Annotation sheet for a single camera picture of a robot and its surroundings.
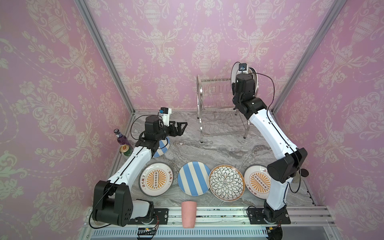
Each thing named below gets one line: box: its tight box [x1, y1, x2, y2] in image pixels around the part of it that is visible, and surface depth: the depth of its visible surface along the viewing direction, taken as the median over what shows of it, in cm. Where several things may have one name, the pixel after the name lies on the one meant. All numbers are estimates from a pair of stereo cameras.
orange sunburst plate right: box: [244, 164, 271, 200], surface depth 86 cm
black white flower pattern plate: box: [208, 164, 246, 202], surface depth 85 cm
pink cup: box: [181, 201, 197, 229], surface depth 71 cm
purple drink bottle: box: [113, 128, 131, 146], surface depth 89 cm
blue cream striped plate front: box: [177, 161, 211, 197], surface depth 89 cm
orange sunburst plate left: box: [138, 162, 174, 197], surface depth 87 cm
